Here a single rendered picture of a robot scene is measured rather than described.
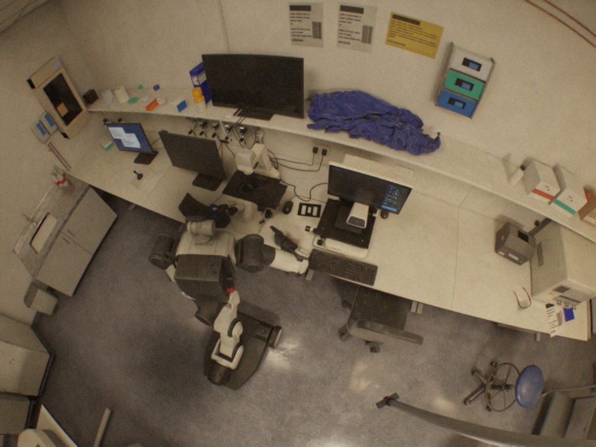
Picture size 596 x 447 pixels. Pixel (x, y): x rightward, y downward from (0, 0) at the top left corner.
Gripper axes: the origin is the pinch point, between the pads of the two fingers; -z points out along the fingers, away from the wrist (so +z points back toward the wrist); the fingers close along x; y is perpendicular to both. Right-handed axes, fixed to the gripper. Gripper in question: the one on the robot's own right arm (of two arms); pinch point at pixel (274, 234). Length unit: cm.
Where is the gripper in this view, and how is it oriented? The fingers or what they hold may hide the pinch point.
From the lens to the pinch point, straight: 167.7
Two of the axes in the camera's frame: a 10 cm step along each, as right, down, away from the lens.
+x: 0.2, -6.3, -7.8
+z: 7.0, 5.6, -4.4
